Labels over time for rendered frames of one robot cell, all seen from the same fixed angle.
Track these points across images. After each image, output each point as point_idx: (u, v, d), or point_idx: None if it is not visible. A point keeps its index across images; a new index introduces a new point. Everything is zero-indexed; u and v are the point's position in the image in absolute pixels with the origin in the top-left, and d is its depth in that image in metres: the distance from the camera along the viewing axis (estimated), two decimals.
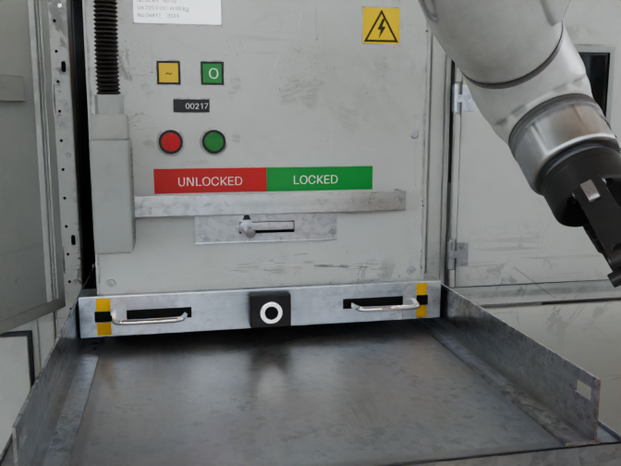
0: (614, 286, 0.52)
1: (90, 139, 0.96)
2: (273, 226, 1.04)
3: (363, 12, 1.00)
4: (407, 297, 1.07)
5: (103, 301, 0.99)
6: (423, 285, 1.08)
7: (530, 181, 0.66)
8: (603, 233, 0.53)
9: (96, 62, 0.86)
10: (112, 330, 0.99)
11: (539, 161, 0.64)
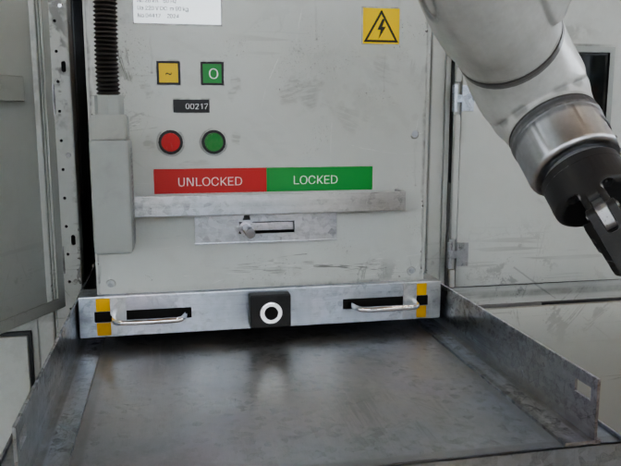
0: None
1: (89, 139, 0.96)
2: (273, 226, 1.04)
3: (363, 12, 1.00)
4: (407, 298, 1.07)
5: (103, 301, 0.99)
6: (423, 285, 1.08)
7: (531, 181, 0.66)
8: None
9: (96, 62, 0.86)
10: (112, 330, 0.99)
11: (540, 161, 0.64)
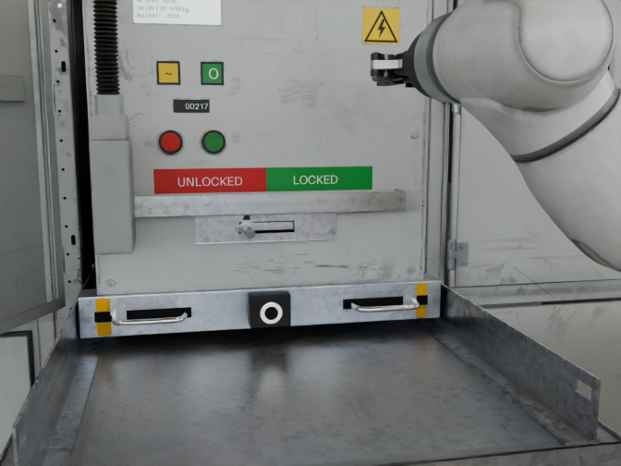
0: (390, 55, 0.85)
1: (89, 139, 0.96)
2: (273, 226, 1.04)
3: (363, 12, 1.00)
4: (407, 298, 1.07)
5: (103, 301, 0.99)
6: (423, 285, 1.08)
7: (442, 16, 0.68)
8: None
9: (96, 62, 0.86)
10: (112, 330, 0.99)
11: (421, 32, 0.67)
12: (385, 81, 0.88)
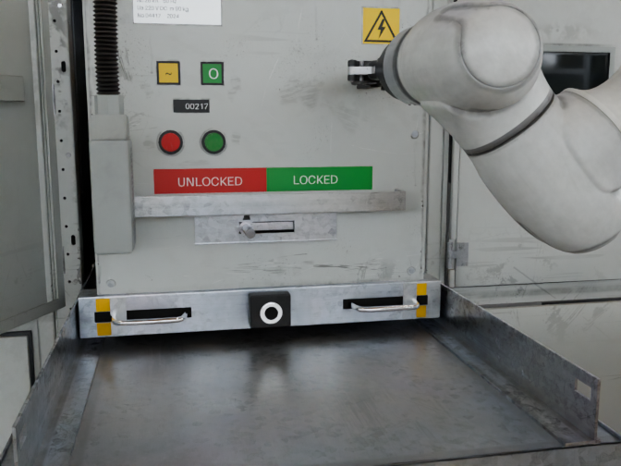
0: (367, 61, 0.95)
1: (89, 139, 0.96)
2: (273, 226, 1.04)
3: (363, 12, 1.00)
4: (407, 298, 1.07)
5: (103, 301, 0.99)
6: (423, 285, 1.08)
7: (407, 29, 0.77)
8: None
9: (96, 62, 0.86)
10: (112, 330, 0.99)
11: (390, 42, 0.77)
12: (364, 85, 0.98)
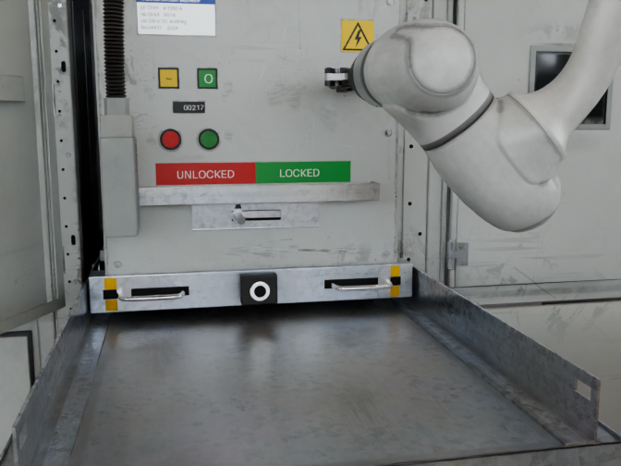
0: (344, 67, 1.07)
1: (99, 136, 1.09)
2: (261, 214, 1.16)
3: (342, 24, 1.13)
4: (383, 278, 1.20)
5: (110, 280, 1.11)
6: (397, 267, 1.20)
7: (374, 41, 0.90)
8: None
9: (105, 69, 0.99)
10: (118, 306, 1.12)
11: (359, 54, 0.90)
12: (342, 89, 1.11)
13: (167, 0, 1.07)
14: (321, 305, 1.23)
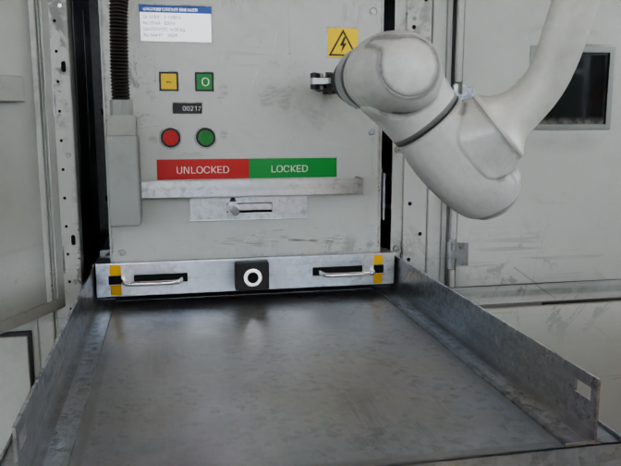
0: (329, 72, 1.17)
1: (104, 135, 1.18)
2: (254, 207, 1.26)
3: (328, 31, 1.23)
4: (366, 266, 1.30)
5: (115, 267, 1.21)
6: (380, 256, 1.30)
7: None
8: None
9: (111, 74, 1.09)
10: (122, 291, 1.22)
11: (340, 60, 0.99)
12: (327, 91, 1.20)
13: (167, 10, 1.17)
14: (321, 305, 1.23)
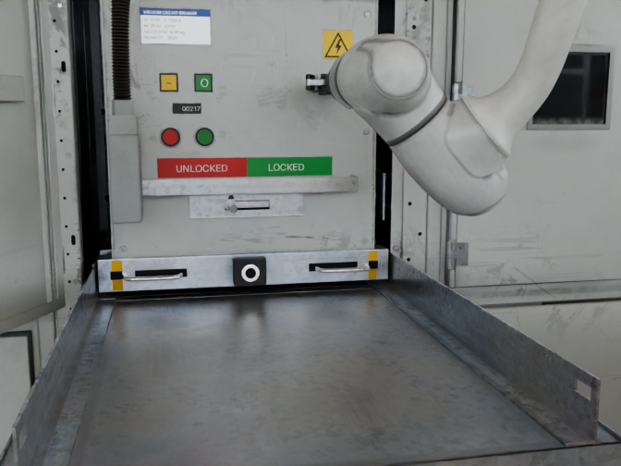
0: (324, 74, 1.21)
1: (106, 134, 1.22)
2: (252, 204, 1.30)
3: (323, 33, 1.26)
4: (361, 263, 1.33)
5: (116, 263, 1.25)
6: (374, 252, 1.34)
7: None
8: None
9: (113, 75, 1.12)
10: (123, 286, 1.25)
11: (334, 62, 1.03)
12: (322, 92, 1.24)
13: (167, 13, 1.21)
14: (321, 305, 1.23)
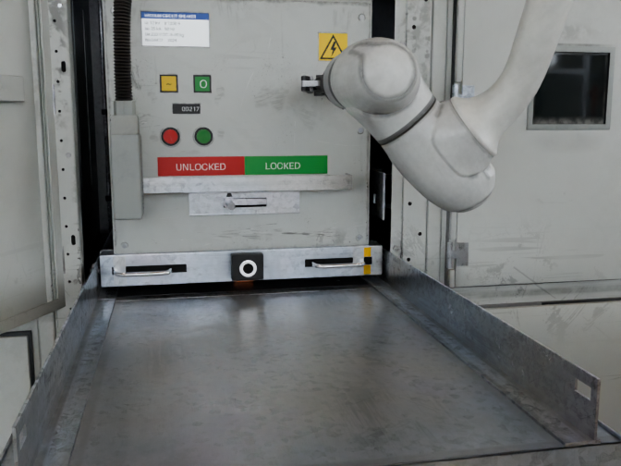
0: (320, 75, 1.25)
1: (108, 133, 1.26)
2: (249, 202, 1.34)
3: (319, 36, 1.30)
4: (357, 258, 1.37)
5: None
6: (369, 249, 1.38)
7: None
8: None
9: (115, 77, 1.16)
10: (115, 281, 1.29)
11: (327, 64, 1.07)
12: (318, 92, 1.28)
13: (167, 17, 1.24)
14: (321, 305, 1.23)
